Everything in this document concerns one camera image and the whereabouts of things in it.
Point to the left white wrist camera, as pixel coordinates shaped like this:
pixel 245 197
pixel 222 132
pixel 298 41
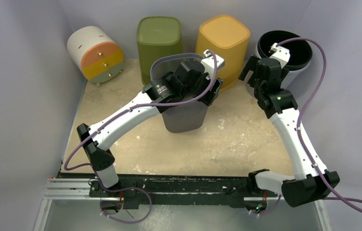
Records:
pixel 214 60

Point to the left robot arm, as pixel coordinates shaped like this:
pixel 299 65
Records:
pixel 154 99

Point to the orange plastic mesh basket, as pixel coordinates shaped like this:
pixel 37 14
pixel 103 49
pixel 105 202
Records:
pixel 228 38

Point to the light grey round bin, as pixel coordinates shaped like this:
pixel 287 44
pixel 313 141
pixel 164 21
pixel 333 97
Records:
pixel 292 78

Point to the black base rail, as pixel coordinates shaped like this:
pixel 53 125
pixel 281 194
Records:
pixel 140 189

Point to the grey plastic basket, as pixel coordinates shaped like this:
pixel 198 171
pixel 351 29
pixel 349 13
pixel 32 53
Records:
pixel 186 117

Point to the green slotted plastic basket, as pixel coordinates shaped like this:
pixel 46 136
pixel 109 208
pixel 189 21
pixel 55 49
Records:
pixel 157 37

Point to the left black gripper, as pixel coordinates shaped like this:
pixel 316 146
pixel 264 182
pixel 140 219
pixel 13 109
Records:
pixel 214 91

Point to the aluminium frame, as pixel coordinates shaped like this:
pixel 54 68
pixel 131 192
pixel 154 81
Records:
pixel 67 206

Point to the white cylindrical drawer cabinet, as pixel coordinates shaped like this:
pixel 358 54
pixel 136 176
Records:
pixel 96 55

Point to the black round bin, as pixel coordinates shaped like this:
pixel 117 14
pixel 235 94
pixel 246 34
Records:
pixel 276 36

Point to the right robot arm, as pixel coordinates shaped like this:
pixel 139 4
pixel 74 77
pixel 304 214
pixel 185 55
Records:
pixel 311 179

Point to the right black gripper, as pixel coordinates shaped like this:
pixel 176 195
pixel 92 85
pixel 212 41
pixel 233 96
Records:
pixel 254 68

